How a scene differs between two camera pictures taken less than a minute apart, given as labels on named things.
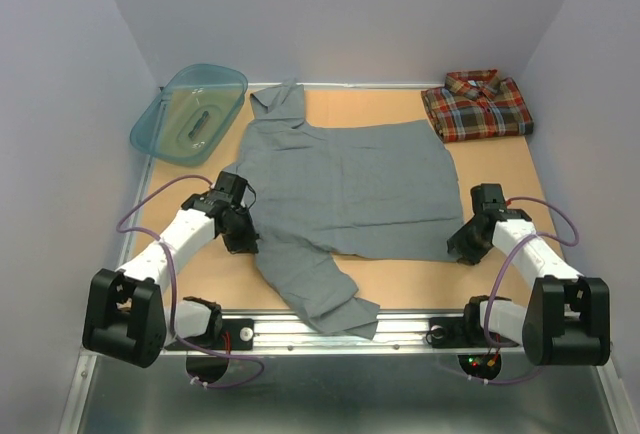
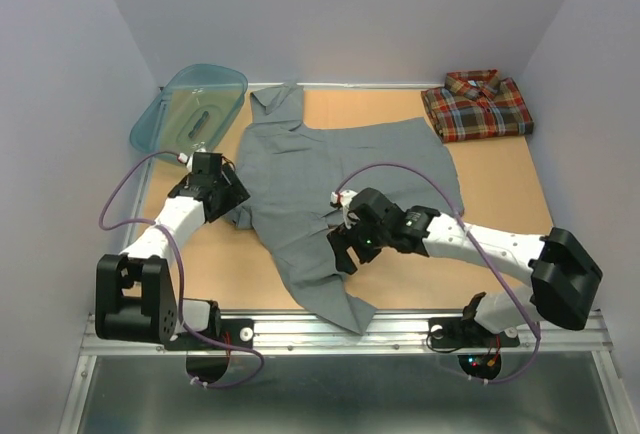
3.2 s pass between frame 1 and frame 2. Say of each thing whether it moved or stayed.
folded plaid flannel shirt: stayed
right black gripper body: moved
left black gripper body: moved
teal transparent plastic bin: stayed
